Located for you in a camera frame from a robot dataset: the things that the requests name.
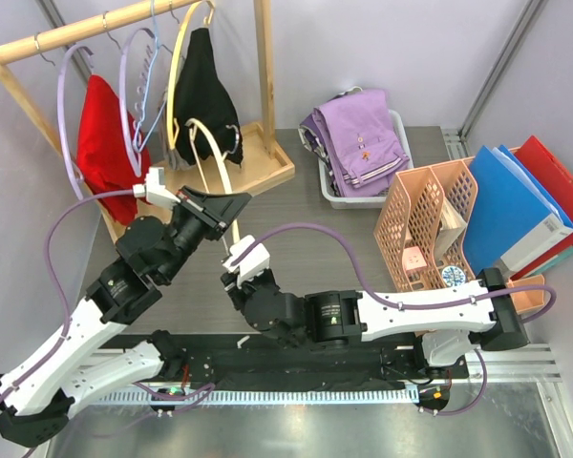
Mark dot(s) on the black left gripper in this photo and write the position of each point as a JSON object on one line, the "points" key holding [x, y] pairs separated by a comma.
{"points": [[214, 211]]}

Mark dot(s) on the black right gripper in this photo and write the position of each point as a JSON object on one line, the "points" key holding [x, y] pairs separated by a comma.
{"points": [[238, 293]]}

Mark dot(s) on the cream white hanger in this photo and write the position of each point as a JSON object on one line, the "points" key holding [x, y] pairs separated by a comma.
{"points": [[194, 126]]}

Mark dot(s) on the purple camouflage trousers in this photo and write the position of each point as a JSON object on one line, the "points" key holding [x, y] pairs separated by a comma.
{"points": [[311, 139]]}

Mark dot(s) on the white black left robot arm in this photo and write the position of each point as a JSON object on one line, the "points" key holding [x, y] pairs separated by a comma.
{"points": [[42, 395]]}

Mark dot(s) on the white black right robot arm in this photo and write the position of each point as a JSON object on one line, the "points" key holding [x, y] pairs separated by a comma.
{"points": [[446, 323]]}

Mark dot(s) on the grey trousers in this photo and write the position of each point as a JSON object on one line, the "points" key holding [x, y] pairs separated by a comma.
{"points": [[171, 156]]}

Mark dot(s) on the light blue hanger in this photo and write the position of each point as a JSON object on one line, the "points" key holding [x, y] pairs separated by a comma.
{"points": [[139, 141]]}

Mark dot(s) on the yellow hanger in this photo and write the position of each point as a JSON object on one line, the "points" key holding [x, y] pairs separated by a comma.
{"points": [[172, 126]]}

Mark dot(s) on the red trousers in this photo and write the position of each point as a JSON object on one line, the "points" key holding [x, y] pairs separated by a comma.
{"points": [[101, 151]]}

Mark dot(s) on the black trousers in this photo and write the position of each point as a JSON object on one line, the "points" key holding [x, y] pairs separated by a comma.
{"points": [[200, 94]]}

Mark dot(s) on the lilac hanger with red trousers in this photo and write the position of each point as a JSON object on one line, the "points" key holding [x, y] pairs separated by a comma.
{"points": [[75, 176]]}

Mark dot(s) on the wooden clothes rack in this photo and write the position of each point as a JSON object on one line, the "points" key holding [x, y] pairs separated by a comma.
{"points": [[266, 165]]}

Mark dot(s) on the white plastic basket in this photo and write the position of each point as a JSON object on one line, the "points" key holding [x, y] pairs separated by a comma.
{"points": [[341, 203]]}

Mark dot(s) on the pink power socket cube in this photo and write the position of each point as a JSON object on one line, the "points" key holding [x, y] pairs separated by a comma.
{"points": [[413, 260]]}

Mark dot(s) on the pink desk organizer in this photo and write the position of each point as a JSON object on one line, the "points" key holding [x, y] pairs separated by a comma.
{"points": [[411, 216]]}

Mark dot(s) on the blue folder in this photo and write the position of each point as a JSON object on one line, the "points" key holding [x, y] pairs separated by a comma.
{"points": [[514, 220]]}

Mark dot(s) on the teal folder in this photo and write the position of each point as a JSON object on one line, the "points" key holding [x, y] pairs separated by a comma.
{"points": [[564, 255]]}

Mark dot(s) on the red folder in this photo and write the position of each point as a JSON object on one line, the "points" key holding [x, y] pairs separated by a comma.
{"points": [[557, 181]]}

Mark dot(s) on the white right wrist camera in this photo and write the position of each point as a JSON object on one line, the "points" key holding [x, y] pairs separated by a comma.
{"points": [[247, 259]]}

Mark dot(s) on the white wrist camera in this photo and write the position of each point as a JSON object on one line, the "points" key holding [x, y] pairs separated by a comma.
{"points": [[154, 190], [247, 259]]}

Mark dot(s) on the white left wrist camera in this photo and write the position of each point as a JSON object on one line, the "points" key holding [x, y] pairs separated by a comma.
{"points": [[154, 190]]}

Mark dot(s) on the white slotted cable duct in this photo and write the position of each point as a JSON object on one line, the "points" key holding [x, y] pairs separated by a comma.
{"points": [[132, 396]]}

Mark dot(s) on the aluminium rail frame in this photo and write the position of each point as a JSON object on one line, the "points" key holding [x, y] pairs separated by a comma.
{"points": [[511, 405]]}

